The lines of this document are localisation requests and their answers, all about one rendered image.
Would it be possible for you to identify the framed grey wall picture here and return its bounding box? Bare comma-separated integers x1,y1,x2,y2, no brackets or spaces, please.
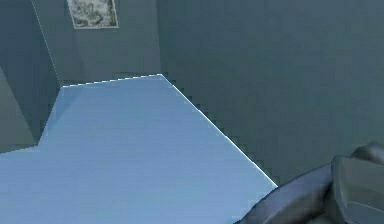
66,0,120,30

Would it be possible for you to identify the dark grey armchair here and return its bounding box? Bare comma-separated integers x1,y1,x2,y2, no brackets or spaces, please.
235,140,384,224

